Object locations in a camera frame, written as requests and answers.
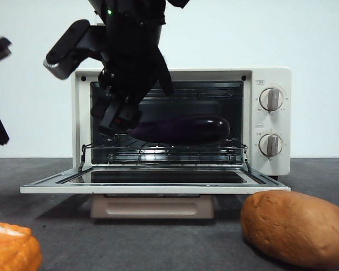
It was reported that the dark purple eggplant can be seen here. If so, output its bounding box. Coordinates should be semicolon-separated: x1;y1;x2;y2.
128;115;232;145

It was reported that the glass oven door with handle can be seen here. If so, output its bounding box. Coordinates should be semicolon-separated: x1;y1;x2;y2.
19;165;291;220

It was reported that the orange corn cob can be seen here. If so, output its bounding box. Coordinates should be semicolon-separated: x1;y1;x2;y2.
0;222;43;271

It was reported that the cream Toshiba toaster oven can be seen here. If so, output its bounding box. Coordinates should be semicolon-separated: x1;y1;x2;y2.
72;66;292;182

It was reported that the cream temperature knob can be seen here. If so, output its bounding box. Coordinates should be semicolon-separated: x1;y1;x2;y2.
259;87;284;111

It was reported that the cream timer knob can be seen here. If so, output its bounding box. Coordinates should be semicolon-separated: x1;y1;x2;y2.
259;134;283;158

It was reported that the brown sweet potato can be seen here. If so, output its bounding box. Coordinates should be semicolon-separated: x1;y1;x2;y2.
240;189;339;269

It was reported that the metal wire oven rack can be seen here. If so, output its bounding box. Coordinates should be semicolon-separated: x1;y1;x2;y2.
78;134;251;172

